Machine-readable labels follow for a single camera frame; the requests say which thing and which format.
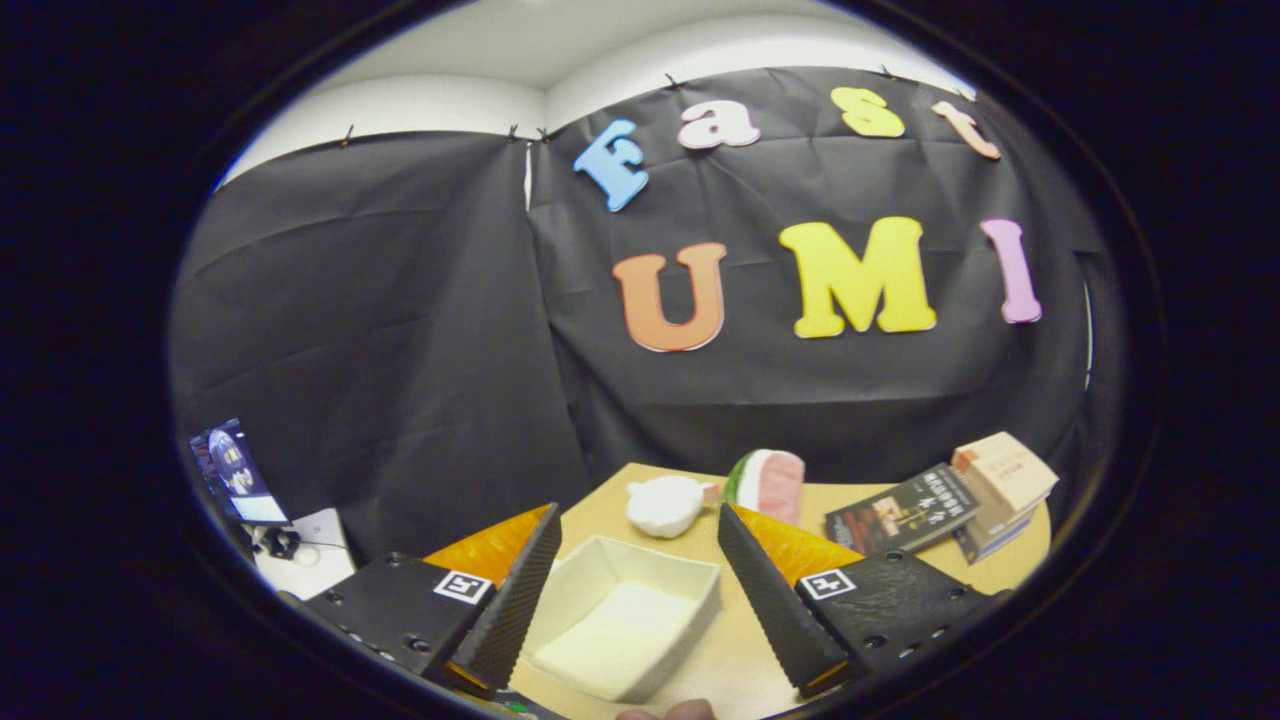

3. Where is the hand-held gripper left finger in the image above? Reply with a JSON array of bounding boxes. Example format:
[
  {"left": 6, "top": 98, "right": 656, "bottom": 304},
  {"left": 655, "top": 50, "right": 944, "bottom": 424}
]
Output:
[{"left": 298, "top": 503, "right": 563, "bottom": 699}]

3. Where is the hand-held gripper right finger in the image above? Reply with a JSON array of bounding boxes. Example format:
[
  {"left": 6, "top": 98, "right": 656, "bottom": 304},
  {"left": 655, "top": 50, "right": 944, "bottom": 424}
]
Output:
[{"left": 717, "top": 503, "right": 1003, "bottom": 699}]

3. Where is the cream fabric storage box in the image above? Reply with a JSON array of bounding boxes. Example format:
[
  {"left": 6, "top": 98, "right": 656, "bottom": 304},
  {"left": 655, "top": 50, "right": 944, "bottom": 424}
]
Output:
[{"left": 527, "top": 535, "right": 723, "bottom": 704}]

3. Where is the watermelon slice plush toy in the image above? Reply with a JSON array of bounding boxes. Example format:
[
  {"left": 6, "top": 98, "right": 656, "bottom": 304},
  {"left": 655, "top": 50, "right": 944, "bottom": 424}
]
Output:
[{"left": 722, "top": 449, "right": 806, "bottom": 528}]

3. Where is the white plush toy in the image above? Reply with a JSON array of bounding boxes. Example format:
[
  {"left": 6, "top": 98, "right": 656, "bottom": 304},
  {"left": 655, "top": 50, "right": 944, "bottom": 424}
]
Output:
[{"left": 627, "top": 475, "right": 713, "bottom": 539}]

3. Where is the black book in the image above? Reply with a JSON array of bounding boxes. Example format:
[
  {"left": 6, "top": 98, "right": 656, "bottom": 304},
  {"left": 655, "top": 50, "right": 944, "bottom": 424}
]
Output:
[{"left": 825, "top": 463, "right": 981, "bottom": 556}]

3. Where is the white side table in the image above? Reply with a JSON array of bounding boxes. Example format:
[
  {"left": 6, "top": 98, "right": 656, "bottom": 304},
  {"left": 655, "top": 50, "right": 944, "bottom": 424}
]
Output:
[{"left": 250, "top": 508, "right": 357, "bottom": 601}]

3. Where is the blue book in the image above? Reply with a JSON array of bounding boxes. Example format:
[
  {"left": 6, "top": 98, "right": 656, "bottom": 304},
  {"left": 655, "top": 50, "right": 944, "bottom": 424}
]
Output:
[{"left": 955, "top": 510, "right": 1041, "bottom": 566}]

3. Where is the computer monitor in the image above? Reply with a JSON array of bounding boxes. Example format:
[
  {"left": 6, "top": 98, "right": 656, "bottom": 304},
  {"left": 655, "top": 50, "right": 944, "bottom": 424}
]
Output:
[{"left": 190, "top": 418, "right": 291, "bottom": 528}]

